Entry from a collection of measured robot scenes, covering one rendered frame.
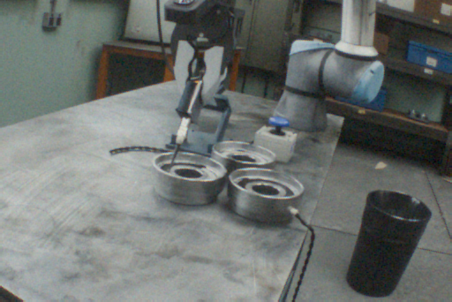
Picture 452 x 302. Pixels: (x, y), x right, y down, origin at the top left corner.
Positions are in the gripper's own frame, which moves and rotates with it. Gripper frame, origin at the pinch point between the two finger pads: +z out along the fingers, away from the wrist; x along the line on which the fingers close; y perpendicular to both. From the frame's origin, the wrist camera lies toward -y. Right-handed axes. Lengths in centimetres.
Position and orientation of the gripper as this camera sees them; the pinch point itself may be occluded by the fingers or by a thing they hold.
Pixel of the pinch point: (193, 95)
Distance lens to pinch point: 63.2
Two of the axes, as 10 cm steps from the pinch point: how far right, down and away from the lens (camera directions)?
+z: -1.5, 9.5, 2.7
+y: 3.0, -2.1, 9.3
